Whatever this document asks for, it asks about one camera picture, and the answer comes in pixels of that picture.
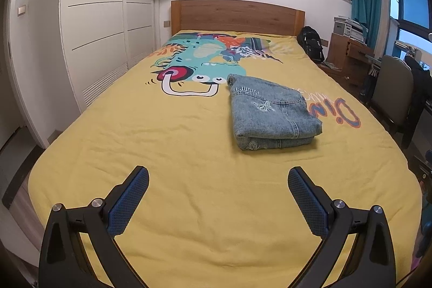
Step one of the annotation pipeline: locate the wooden headboard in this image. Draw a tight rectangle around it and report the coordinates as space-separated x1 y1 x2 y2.
171 0 306 37

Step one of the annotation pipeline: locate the long teal curtain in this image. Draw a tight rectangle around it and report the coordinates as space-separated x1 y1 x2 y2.
347 0 392 49

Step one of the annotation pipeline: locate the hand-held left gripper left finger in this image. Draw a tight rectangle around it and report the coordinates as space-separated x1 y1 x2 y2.
38 165 150 288

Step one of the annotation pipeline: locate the white printer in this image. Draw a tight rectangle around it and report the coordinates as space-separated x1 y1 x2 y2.
333 16 368 42

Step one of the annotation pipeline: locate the grey chair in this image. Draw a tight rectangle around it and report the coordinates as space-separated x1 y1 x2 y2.
366 55 416 137

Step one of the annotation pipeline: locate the dark jacket on chair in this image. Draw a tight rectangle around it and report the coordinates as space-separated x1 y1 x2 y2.
401 55 432 148

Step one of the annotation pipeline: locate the black backpack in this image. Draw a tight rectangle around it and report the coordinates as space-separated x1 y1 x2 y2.
297 26 325 63

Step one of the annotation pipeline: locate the white wardrobe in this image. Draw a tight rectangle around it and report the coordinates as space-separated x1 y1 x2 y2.
60 0 159 115

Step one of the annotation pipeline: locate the side window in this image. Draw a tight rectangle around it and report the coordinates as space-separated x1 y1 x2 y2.
390 0 432 62

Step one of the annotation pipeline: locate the yellow printed bedspread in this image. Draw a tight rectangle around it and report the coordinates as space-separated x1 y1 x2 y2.
28 30 423 288

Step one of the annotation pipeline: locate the wooden desk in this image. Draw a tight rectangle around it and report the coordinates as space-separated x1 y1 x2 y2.
322 32 375 96

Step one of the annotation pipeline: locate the blue denim jacket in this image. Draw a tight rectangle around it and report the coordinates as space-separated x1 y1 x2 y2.
227 74 323 151

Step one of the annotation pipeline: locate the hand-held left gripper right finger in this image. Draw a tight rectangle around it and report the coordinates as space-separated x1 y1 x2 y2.
288 167 396 288

